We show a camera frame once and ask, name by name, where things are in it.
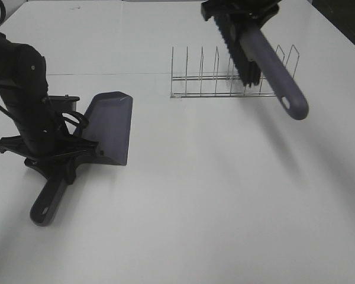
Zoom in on purple plastic dustpan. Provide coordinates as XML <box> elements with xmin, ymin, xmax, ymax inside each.
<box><xmin>30</xmin><ymin>91</ymin><xmax>133</xmax><ymax>227</ymax></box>

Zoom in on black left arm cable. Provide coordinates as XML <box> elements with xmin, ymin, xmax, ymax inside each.
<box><xmin>57</xmin><ymin>111</ymin><xmax>88</xmax><ymax>138</ymax></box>

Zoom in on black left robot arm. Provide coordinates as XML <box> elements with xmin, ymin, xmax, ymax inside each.
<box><xmin>0</xmin><ymin>33</ymin><xmax>98</xmax><ymax>185</ymax></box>

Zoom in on purple hand brush black bristles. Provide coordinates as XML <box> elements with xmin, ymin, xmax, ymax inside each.
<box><xmin>214</xmin><ymin>14</ymin><xmax>309</xmax><ymax>120</ymax></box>

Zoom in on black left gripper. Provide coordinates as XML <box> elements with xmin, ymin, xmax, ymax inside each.
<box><xmin>0</xmin><ymin>135</ymin><xmax>103</xmax><ymax>184</ymax></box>

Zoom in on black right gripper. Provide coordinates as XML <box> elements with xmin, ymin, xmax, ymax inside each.
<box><xmin>201</xmin><ymin>0</ymin><xmax>280</xmax><ymax>21</ymax></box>

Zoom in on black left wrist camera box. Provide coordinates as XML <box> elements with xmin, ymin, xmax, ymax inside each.
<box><xmin>49</xmin><ymin>95</ymin><xmax>80</xmax><ymax>113</ymax></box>

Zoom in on metal wire dish rack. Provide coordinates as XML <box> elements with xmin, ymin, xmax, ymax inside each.
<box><xmin>169</xmin><ymin>44</ymin><xmax>300</xmax><ymax>99</ymax></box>

